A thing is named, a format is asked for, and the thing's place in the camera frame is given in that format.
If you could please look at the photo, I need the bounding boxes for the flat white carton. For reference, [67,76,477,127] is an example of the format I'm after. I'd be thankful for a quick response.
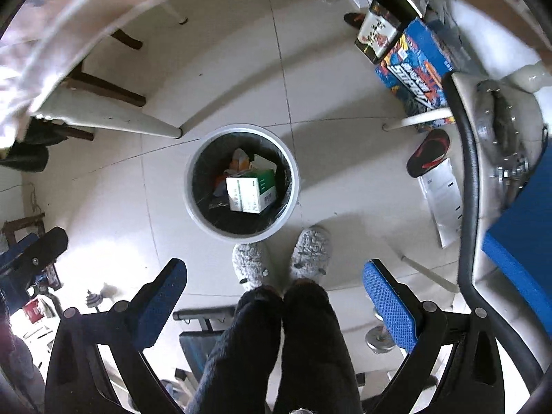
[417,157,464,248]

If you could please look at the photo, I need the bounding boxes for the orange plastic wrapper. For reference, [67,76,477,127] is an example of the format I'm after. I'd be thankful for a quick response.
[228,149,253,173]

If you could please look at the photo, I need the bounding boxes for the person's dark trousers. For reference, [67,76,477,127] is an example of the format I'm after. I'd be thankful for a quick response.
[185,282,363,414]

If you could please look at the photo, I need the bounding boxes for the small metal dumbbell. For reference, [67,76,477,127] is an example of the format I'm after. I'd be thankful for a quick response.
[86,288,110,311]
[364,323,395,354]

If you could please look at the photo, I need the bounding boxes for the green and white medicine box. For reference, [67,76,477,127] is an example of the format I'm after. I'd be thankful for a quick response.
[225,168,277,214]

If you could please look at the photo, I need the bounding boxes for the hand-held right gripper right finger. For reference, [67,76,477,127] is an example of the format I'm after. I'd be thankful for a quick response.
[363,259,506,414]

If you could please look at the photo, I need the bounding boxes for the blue printed cardboard box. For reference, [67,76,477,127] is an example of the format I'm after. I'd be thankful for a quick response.
[374,17,458,132]

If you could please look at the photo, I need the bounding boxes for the black white and gold box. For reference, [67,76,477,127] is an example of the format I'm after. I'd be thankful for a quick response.
[354,0,415,65]

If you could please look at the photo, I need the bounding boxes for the white trash bin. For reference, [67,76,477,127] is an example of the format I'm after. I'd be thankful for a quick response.
[185,124,301,243]

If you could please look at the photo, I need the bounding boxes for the black metal frame stool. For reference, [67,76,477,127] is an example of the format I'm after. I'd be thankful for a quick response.
[172,305,238,397]

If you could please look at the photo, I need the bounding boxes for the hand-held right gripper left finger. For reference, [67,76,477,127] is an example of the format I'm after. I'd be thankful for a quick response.
[45,259,187,414]

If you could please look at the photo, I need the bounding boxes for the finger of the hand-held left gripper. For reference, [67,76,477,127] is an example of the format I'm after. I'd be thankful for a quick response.
[0,233,39,264]
[0,227,69,287]

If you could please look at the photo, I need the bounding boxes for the grey fluffy slipper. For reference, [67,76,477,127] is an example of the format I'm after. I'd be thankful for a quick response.
[232,243,272,292]
[288,226,333,284]

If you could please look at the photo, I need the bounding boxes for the person's left forearm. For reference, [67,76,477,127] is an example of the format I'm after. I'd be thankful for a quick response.
[0,302,44,397]

